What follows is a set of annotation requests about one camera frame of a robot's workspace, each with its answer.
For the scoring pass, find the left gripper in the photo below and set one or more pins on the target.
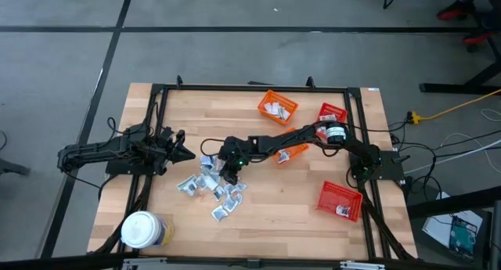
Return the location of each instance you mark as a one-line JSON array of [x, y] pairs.
[[166, 148]]

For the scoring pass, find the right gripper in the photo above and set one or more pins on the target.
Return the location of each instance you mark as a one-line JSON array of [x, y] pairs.
[[234, 152]]

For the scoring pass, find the white packet black text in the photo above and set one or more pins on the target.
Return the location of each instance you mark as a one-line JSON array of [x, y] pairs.
[[229, 202], [343, 211], [219, 192], [324, 132], [283, 156], [202, 181], [207, 161], [218, 164], [219, 213], [192, 189]]

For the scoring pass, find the plain white packet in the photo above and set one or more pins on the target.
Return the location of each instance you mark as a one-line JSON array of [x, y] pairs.
[[276, 105], [212, 180], [269, 106], [287, 114]]

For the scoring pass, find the white packet green stripes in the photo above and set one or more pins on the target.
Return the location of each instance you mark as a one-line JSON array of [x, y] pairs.
[[281, 112], [184, 181]]

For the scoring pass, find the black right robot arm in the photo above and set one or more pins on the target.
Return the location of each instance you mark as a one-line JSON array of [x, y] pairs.
[[282, 141]]

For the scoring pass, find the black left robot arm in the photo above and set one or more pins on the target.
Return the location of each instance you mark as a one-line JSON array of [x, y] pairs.
[[90, 150]]

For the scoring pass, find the orange plastic basket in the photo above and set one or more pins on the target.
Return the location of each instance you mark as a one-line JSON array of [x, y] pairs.
[[297, 150], [289, 103]]

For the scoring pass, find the yellow tub white lid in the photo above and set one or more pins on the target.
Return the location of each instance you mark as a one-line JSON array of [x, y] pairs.
[[141, 229]]

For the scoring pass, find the red plastic basket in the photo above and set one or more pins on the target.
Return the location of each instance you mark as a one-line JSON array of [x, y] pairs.
[[332, 193], [334, 109]]

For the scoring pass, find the black crossbar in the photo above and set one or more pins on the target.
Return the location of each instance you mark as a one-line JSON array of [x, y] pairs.
[[58, 262]]

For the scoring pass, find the black stand foot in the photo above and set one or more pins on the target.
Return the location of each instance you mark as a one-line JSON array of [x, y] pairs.
[[11, 167]]

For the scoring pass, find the white paper sheet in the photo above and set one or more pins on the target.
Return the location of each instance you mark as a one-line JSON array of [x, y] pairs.
[[434, 227]]

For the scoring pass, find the black beam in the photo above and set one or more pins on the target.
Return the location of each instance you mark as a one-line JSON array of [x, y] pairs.
[[450, 203]]

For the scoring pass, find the teal circuit board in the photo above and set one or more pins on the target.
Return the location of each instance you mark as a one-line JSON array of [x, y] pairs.
[[463, 235]]

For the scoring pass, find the person's foot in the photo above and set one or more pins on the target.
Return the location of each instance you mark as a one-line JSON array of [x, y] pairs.
[[479, 38], [454, 11]]

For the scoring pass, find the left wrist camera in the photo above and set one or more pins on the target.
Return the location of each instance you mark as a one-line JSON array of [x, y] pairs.
[[180, 136]]

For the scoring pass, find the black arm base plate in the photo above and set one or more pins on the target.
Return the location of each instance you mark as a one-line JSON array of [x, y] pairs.
[[117, 169], [391, 166]]

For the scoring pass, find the black aluminium table frame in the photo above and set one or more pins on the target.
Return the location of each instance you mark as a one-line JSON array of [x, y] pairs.
[[254, 88]]

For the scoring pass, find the silver bracket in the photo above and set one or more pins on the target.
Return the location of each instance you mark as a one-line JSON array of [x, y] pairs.
[[145, 264], [362, 266]]

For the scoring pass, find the black desk frame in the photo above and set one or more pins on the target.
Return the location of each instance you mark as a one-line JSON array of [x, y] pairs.
[[450, 88]]

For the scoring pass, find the black upright post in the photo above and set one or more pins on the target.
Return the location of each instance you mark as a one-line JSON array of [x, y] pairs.
[[496, 238]]

